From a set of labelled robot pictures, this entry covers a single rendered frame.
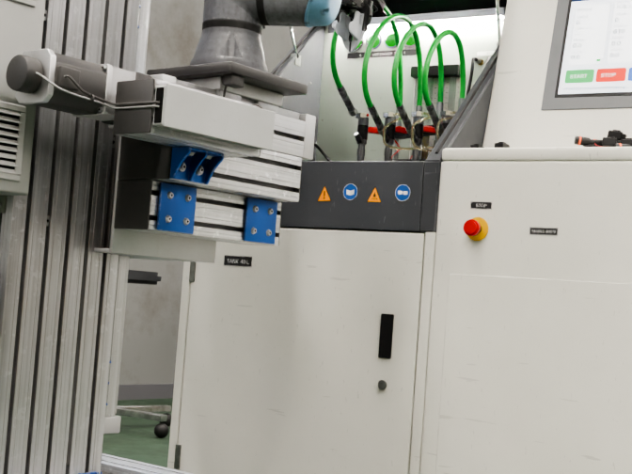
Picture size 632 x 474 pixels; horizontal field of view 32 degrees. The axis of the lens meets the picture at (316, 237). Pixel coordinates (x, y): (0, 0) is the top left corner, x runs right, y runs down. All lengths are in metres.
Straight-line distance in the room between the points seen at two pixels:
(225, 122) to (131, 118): 0.16
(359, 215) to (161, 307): 3.62
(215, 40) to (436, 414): 0.95
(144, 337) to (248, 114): 4.17
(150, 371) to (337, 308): 3.58
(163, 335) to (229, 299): 3.39
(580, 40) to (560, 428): 0.94
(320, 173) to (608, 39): 0.75
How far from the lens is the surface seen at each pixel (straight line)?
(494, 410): 2.38
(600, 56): 2.67
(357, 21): 2.57
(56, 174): 2.01
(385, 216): 2.50
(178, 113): 1.78
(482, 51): 3.07
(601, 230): 2.31
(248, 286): 2.68
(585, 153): 2.34
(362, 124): 2.85
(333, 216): 2.57
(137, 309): 5.95
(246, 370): 2.68
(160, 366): 6.11
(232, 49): 2.09
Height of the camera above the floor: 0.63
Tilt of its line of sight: 3 degrees up
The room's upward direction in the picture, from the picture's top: 4 degrees clockwise
